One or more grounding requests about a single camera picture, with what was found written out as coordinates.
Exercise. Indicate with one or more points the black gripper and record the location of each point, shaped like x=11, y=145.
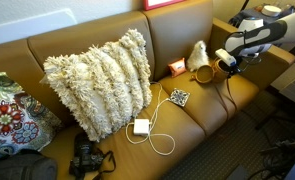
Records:
x=236, y=69

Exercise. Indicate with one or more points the cream shaggy pillow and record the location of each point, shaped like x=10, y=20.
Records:
x=97, y=86

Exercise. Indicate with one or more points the white power adapter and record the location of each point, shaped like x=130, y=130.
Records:
x=141, y=126

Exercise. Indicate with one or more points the white round bowl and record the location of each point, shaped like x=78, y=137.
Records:
x=271, y=10

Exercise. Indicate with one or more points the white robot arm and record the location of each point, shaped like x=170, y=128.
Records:
x=270, y=33

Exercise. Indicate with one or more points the blue patterned tile coaster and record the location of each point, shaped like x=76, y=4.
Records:
x=179, y=97

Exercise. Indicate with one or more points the woven round basket bag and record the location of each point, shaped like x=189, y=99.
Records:
x=203, y=74

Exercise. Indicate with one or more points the mustard leather couch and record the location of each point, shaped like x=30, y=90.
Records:
x=187, y=126

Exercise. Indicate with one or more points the black DSLR camera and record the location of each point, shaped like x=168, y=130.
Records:
x=85, y=156

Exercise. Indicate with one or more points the floral patterned pillow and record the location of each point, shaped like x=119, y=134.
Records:
x=0, y=85
x=7, y=120

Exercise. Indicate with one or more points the orange wipes packet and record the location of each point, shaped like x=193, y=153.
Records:
x=177, y=67

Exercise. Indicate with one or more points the dark kettle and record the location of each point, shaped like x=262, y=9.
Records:
x=288, y=10

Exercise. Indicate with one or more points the red framed picture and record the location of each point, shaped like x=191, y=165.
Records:
x=160, y=2

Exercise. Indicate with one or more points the black camera bag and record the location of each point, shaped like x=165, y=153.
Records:
x=20, y=166

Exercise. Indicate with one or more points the white fluffy plush toy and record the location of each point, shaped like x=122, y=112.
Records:
x=198, y=56

